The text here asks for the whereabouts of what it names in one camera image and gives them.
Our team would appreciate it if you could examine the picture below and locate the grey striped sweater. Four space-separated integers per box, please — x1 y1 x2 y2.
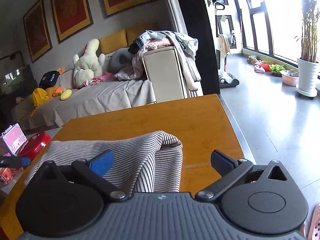
24 131 183 194

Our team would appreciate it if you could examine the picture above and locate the pile of clothes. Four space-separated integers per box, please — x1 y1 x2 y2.
115 30 201 92

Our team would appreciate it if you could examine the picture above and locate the pink box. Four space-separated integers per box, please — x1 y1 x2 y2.
0 124 27 156

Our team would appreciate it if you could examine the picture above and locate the red round container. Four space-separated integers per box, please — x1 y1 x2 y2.
17 132 52 161

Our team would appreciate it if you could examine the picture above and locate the small yellow lemon toy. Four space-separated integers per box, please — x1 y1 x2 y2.
60 89 72 101

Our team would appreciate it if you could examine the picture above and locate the beige covered sofa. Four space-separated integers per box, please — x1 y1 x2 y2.
11 27 196 131

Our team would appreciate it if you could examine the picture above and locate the orange plush toy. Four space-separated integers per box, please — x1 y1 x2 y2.
52 87 63 97

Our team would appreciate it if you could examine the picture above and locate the white exercise machine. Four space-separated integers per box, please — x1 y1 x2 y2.
214 34 240 89

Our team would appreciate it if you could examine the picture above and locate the black cap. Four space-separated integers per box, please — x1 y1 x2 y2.
39 70 60 89

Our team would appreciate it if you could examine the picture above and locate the pink perforated slipper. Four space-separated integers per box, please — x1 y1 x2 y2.
307 203 320 240

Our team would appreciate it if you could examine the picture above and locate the cream plush duck toy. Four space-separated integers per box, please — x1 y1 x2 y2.
73 38 105 88

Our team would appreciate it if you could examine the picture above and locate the pink basin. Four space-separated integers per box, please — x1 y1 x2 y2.
280 70 299 87

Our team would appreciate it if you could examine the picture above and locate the green plant tray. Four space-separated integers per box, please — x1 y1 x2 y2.
270 64 286 77

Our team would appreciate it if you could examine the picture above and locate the grey plush pillow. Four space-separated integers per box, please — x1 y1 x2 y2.
106 48 134 74

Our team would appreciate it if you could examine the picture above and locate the white plant pot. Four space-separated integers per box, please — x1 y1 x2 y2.
296 59 319 99

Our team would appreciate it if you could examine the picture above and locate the left red framed picture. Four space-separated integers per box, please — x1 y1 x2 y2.
23 0 52 62

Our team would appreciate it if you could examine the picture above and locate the yellow sofa cushion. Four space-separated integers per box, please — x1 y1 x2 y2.
99 22 158 54

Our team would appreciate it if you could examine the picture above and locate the middle red framed picture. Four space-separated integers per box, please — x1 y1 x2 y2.
51 0 93 43

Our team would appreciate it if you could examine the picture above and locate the tall bamboo plant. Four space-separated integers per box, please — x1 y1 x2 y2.
297 0 319 63

